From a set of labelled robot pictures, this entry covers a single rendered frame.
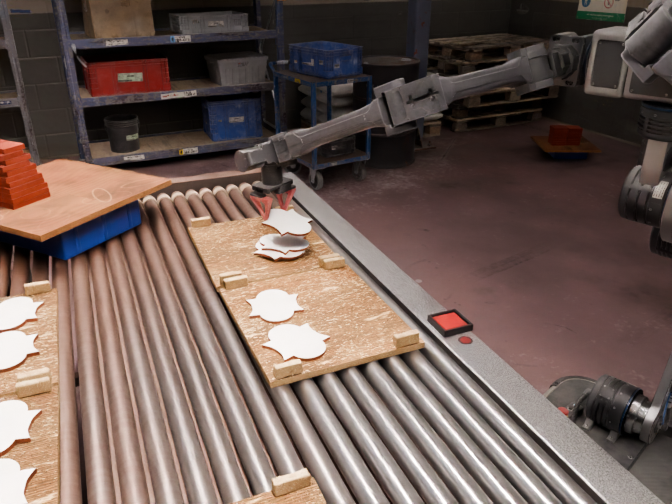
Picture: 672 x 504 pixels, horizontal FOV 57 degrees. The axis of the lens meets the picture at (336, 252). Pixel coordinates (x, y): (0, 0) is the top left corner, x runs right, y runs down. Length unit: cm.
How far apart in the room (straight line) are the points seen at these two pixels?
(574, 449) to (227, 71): 500
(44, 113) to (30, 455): 522
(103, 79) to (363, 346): 450
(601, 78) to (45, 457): 145
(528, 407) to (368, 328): 38
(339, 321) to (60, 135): 511
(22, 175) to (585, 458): 159
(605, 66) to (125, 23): 447
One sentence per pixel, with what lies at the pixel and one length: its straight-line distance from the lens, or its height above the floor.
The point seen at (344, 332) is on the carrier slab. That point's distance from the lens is 137.
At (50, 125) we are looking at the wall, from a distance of 627.
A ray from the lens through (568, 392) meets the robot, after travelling 247.
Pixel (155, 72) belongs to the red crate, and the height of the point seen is 80.
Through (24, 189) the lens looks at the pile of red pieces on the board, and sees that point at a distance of 198.
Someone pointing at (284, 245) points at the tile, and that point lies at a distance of 172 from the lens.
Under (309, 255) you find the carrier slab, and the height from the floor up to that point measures 94.
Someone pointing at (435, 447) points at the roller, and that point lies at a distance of 113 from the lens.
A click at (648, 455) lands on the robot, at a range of 231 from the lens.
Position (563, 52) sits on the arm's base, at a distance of 165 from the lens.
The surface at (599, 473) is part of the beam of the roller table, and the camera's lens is 116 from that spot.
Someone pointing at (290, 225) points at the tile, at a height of 102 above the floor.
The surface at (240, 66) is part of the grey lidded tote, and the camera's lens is 581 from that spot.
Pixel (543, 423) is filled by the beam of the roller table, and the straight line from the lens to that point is 123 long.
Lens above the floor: 168
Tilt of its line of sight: 26 degrees down
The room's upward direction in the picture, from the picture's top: straight up
